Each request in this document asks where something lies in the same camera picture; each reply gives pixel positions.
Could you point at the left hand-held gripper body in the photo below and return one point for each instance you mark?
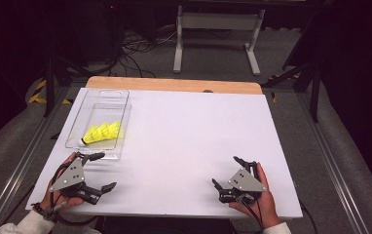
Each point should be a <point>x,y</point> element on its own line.
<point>70,177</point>

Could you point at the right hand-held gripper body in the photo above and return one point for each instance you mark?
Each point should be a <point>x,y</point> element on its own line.
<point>247,182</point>

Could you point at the yellow plastic shuttlecock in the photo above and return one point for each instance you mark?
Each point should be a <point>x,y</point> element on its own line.
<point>116,130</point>
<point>104,131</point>
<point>90,138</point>

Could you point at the clear plastic container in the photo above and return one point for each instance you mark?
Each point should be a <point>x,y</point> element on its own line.
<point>109,104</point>

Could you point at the person's left hand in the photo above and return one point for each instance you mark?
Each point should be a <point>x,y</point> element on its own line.
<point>64,203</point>

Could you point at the person's right hand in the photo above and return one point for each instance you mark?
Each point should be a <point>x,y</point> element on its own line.
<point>267,209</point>

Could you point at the dark wristband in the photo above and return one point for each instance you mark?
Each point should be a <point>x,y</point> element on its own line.
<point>46,213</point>

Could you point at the black tripod stand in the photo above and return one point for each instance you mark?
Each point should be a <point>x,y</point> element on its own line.
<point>48,87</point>

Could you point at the yellow black floor tape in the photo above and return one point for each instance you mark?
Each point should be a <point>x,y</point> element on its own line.
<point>34,97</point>

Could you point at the black metal stand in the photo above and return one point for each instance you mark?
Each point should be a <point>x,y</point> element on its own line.
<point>315,94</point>

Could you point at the white metal stand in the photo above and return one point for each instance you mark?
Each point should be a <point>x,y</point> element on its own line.
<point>219,21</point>

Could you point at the aluminium floor rail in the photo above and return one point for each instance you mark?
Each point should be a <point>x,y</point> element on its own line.
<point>21,169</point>
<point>331,162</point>

